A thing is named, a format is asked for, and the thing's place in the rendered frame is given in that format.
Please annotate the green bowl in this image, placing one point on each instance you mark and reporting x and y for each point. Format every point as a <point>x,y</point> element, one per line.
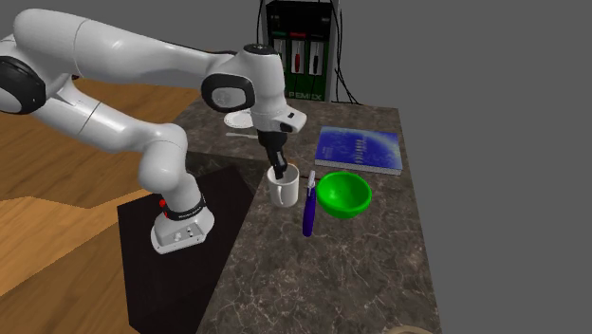
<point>344,196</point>

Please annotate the white mug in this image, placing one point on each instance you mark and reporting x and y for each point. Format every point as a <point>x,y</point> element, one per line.
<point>287,190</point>

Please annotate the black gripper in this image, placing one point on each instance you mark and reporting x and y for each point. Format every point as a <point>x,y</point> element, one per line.
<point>268,140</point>

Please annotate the blue book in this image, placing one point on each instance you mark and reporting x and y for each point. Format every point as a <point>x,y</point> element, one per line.
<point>358,149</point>

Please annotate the white knife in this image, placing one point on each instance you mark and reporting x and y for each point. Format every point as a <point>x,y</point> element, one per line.
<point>240,135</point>

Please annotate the black robot stand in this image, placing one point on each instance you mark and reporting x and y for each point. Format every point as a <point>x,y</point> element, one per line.
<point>175,277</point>

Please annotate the green fuel pump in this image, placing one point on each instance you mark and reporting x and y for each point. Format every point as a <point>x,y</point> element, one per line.
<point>300,51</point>

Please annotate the white plate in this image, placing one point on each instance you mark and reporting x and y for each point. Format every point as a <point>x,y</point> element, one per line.
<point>238,120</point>

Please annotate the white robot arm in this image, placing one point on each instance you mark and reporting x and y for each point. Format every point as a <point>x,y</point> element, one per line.
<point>115,60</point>

